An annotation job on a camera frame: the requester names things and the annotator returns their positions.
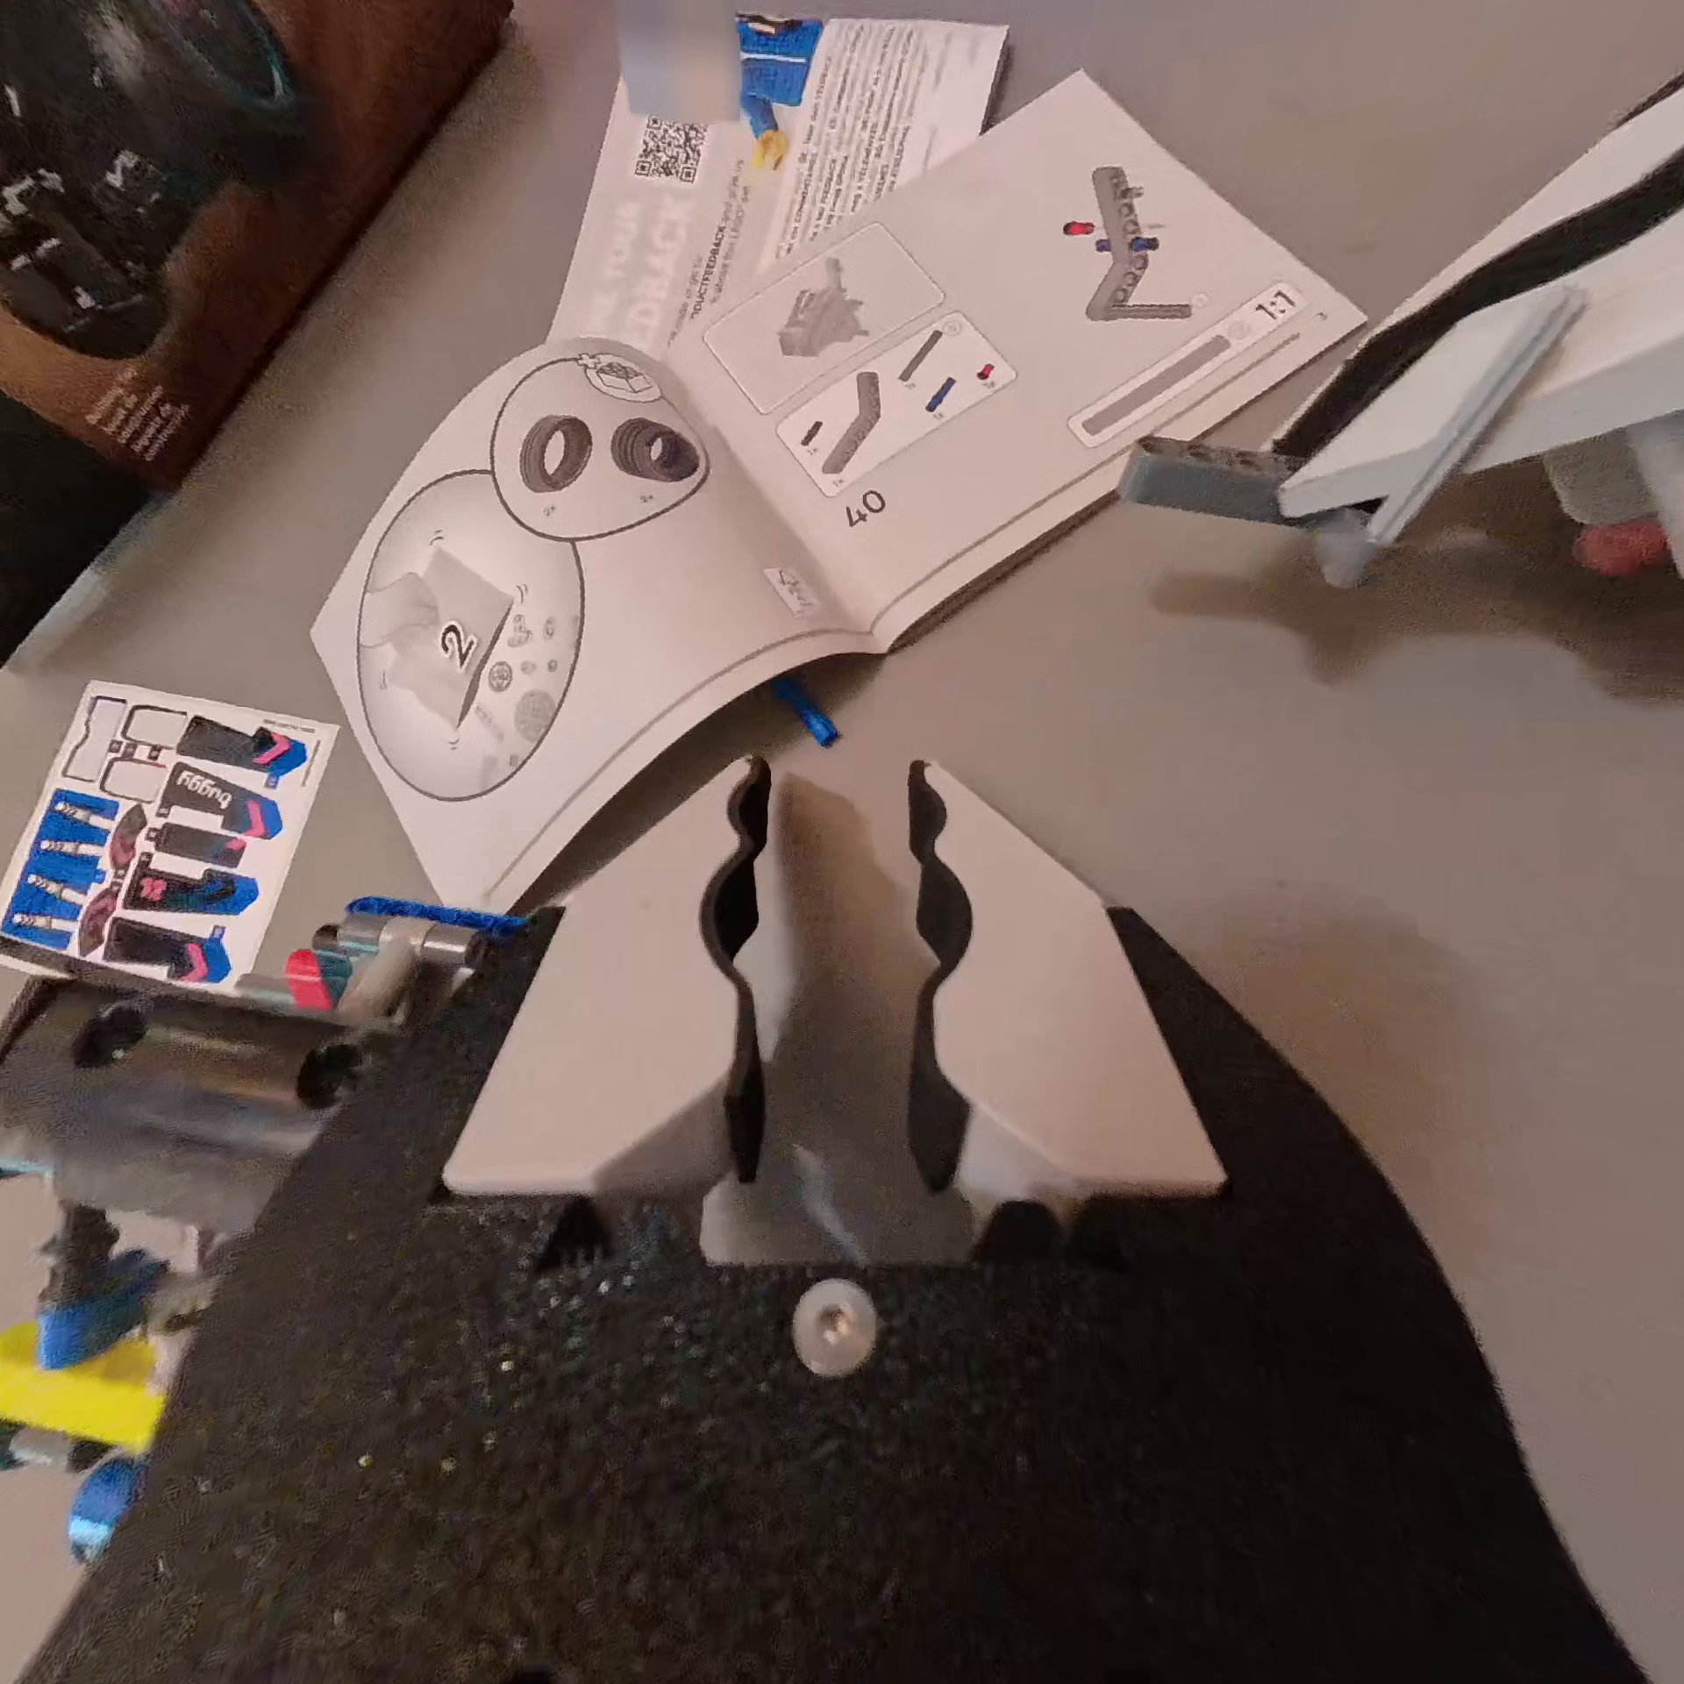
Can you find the lego instruction booklet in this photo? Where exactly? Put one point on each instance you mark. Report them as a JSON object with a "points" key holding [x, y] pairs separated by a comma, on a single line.
{"points": [[920, 396]]}

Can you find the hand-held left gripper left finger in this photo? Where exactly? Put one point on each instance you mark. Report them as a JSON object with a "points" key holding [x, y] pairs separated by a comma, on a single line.
{"points": [[591, 1054]]}

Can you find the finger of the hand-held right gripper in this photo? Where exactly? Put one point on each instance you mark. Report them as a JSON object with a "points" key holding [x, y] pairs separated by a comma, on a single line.
{"points": [[1433, 408], [1579, 197]]}

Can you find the grey bent lego beam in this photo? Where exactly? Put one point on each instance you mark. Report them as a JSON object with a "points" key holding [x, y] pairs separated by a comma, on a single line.
{"points": [[1197, 479]]}

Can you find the lego set box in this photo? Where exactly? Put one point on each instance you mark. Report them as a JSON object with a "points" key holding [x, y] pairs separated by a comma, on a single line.
{"points": [[262, 197]]}

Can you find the lego sticker sheet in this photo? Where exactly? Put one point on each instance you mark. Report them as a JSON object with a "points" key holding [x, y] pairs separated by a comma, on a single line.
{"points": [[171, 843]]}

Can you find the blue lego pin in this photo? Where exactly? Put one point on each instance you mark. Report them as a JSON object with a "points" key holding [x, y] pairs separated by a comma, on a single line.
{"points": [[804, 711]]}

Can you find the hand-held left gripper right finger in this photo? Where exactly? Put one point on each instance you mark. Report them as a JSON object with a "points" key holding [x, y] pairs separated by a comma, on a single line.
{"points": [[1079, 1054]]}

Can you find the partly built lego model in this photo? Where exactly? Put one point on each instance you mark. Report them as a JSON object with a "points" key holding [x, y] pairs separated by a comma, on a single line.
{"points": [[196, 1054]]}

